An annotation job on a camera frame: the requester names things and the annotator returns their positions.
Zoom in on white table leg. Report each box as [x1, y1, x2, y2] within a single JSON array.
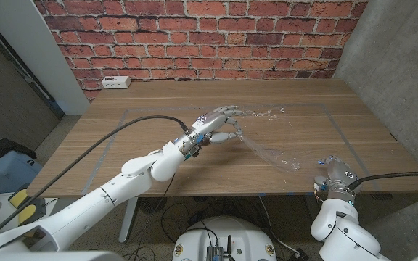
[[118, 196, 139, 244]]

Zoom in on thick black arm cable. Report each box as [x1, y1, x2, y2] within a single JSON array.
[[348, 170, 418, 192], [0, 115, 192, 241]]

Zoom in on grey electronics box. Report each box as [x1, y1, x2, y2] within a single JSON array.
[[205, 245, 225, 261]]

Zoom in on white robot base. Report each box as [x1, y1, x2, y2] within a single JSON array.
[[172, 216, 278, 261]]

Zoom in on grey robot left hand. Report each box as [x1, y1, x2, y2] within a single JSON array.
[[191, 104, 247, 145]]

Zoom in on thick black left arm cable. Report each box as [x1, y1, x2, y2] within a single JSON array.
[[0, 115, 192, 241]]

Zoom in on white floor cable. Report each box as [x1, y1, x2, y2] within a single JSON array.
[[258, 195, 300, 257]]

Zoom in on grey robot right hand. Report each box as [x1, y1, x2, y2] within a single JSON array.
[[313, 155, 359, 191]]

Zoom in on clear plastic wrap sheet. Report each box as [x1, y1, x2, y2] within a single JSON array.
[[234, 105, 303, 175]]

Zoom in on yellow and black pad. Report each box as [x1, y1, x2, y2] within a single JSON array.
[[7, 182, 47, 225]]

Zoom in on thin black left wrist cable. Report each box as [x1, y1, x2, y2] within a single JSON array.
[[135, 173, 177, 252]]

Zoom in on white power strip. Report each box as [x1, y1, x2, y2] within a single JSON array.
[[101, 75, 132, 90]]

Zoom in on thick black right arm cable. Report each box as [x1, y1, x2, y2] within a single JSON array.
[[348, 170, 418, 192]]

